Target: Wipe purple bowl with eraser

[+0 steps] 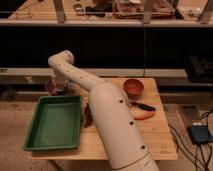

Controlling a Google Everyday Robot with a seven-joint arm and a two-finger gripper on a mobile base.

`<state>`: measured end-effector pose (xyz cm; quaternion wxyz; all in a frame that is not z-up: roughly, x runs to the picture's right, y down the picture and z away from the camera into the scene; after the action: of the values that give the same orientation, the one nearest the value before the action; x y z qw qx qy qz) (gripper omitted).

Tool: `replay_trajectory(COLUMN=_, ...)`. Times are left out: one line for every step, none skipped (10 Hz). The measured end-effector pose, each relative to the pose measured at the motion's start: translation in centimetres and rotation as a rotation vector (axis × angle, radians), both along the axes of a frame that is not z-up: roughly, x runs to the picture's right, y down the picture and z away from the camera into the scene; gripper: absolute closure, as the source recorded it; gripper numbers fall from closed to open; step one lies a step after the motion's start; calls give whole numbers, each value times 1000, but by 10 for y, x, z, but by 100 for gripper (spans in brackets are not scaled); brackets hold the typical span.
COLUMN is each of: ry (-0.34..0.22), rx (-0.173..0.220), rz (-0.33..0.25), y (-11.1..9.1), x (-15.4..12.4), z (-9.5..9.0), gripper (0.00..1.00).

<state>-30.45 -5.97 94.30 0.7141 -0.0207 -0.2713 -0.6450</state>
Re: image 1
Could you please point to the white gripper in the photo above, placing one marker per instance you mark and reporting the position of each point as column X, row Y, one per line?
column 57, row 76

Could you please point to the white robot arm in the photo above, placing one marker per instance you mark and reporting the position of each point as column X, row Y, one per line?
column 119, row 133

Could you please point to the purple bowl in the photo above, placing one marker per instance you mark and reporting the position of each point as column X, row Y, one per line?
column 50, row 87

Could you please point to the orange bowl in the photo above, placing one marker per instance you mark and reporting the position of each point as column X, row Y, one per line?
column 133, row 88

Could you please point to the green plastic tray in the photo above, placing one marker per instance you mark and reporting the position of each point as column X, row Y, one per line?
column 55, row 124

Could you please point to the dark grape bunch toy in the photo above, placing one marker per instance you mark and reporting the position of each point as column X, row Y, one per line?
column 88, row 121

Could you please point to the orange carrot toy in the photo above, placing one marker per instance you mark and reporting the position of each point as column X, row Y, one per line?
column 145, row 116

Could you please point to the cluttered tray on shelf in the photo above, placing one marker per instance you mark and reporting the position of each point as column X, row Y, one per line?
column 135, row 9

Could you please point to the black box on right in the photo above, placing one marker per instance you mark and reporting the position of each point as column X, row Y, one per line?
column 199, row 70

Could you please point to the blue foot pedal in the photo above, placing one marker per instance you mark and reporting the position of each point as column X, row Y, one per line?
column 199, row 134

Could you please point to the black handled knife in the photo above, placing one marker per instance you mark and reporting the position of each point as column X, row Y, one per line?
column 143, row 106

